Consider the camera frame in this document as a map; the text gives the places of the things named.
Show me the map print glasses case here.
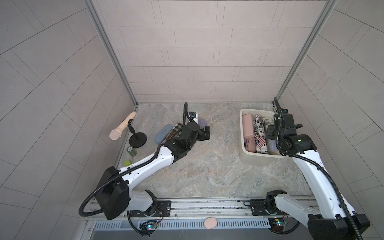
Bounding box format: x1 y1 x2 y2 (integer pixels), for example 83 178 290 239
262 117 274 129

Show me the plaid glasses case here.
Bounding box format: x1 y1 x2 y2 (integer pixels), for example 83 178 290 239
166 123 183 141

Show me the newspaper case front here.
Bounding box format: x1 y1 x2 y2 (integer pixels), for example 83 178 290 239
254 115 266 138

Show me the flag newspaper glasses case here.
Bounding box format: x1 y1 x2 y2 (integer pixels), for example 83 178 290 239
255 135 267 149

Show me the purple case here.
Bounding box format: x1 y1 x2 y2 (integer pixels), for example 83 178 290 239
198 118 208 129

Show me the pink case front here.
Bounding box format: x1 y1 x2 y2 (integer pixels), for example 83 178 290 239
242 114 255 139

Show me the pink case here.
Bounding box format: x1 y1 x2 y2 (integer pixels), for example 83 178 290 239
245 137 257 153
242 114 255 139

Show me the cream plastic storage box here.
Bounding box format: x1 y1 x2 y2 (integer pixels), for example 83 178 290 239
238 109 284 166

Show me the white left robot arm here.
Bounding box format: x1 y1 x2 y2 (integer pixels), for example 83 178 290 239
78 122 210 220

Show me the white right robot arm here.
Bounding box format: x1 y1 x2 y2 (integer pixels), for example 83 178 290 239
265 113 371 240

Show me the light blue glasses case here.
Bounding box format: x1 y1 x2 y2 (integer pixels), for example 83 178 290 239
154 124 173 144

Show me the black microphone stand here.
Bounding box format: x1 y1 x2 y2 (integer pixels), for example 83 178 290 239
128 119 147 148

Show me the green small object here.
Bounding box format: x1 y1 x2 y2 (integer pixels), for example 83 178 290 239
127 146 137 157

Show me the beige microphone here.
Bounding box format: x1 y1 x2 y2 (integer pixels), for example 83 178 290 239
109 112 137 141

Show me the pink oval tag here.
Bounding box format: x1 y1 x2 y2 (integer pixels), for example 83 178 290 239
204 217 218 230

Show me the left circuit board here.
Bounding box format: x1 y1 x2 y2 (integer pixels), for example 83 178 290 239
140 220 159 231

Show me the circuit board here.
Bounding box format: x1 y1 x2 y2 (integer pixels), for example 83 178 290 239
268 218 287 233
140 220 159 231

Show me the right circuit board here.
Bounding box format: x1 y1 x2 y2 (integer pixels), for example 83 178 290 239
268 218 287 233

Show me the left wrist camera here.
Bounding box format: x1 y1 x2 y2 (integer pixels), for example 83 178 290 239
189 112 199 124

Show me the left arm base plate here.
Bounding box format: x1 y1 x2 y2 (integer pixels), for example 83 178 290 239
128 201 172 218

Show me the aluminium rail frame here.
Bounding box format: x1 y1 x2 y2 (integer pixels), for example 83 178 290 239
83 196 319 223

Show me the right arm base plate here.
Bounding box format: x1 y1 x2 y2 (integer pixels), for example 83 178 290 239
244 200 286 216

